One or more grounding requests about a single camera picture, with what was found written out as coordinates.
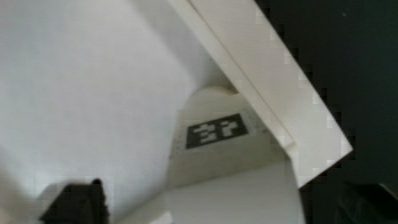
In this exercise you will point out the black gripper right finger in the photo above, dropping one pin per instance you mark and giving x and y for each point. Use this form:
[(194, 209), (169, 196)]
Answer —
[(366, 204)]

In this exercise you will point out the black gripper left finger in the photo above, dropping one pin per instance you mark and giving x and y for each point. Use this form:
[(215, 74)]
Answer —
[(69, 204)]

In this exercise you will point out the white table leg tagged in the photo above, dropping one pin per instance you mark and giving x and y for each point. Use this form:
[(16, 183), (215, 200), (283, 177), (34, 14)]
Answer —
[(229, 184)]

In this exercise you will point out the white square tabletop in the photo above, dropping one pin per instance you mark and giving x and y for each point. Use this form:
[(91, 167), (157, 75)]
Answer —
[(103, 65)]

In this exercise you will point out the white U-shaped fence wall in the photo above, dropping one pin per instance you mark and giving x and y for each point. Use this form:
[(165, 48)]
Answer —
[(245, 34)]

